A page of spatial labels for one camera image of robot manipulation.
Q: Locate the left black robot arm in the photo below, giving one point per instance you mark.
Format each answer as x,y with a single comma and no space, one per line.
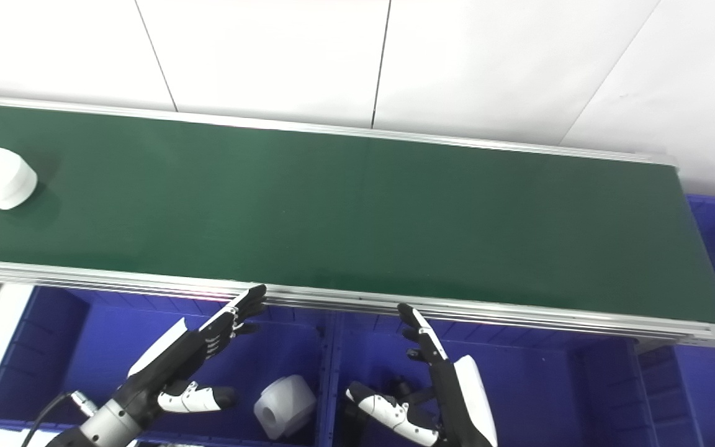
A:
103,425

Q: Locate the green conveyor belt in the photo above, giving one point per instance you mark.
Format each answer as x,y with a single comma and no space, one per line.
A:
357,211
457,308

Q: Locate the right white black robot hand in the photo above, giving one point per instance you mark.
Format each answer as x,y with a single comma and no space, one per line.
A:
457,397

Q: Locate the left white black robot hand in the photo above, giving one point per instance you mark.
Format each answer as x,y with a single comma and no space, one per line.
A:
177,360

